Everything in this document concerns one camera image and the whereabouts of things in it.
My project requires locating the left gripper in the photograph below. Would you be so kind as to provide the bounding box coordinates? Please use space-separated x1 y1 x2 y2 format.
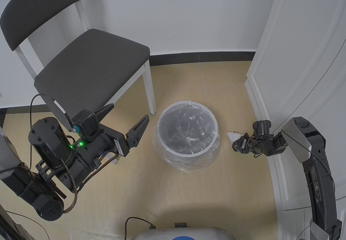
74 103 150 178

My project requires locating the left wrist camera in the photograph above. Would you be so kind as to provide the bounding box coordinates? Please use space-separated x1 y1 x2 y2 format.
71 109 104 142

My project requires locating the grey and white chair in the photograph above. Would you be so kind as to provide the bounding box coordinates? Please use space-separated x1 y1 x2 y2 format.
0 0 157 133

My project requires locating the black cable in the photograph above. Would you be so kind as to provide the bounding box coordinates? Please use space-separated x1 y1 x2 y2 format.
30 94 75 137
125 217 156 240

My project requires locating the white trash bin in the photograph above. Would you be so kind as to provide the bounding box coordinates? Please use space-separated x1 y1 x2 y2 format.
155 101 219 164

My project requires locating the clear plastic bag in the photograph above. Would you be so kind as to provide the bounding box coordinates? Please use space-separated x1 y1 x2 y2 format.
152 100 221 173

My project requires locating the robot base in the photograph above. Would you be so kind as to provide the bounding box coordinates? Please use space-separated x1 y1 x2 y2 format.
132 222 233 240

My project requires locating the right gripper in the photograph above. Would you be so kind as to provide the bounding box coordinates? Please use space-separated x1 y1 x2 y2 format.
238 137 256 154

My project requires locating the white wardrobe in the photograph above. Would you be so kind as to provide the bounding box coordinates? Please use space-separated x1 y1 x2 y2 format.
245 0 346 240

